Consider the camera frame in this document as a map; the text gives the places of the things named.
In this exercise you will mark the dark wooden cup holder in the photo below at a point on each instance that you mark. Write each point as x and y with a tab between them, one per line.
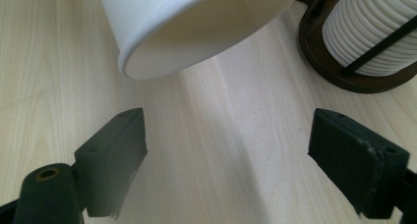
314	62

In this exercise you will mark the stack of white paper cups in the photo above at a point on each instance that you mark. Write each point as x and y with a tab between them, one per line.
360	30

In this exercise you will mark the single white paper cup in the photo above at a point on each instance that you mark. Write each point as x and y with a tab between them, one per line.
196	27

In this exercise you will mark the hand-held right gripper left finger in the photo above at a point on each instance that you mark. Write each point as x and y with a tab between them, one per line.
111	168

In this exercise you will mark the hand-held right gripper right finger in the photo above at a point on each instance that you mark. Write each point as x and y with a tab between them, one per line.
354	166

